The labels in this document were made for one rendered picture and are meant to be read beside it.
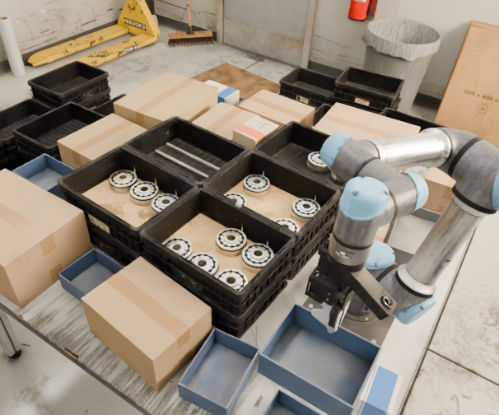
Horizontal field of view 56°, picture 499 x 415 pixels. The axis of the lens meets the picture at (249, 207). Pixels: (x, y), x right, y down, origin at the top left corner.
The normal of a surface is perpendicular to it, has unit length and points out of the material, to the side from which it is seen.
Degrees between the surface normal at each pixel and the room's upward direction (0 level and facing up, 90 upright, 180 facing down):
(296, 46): 90
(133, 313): 0
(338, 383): 1
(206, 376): 0
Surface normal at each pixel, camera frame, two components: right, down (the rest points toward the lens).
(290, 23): -0.54, 0.53
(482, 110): -0.50, 0.32
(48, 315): 0.05, -0.76
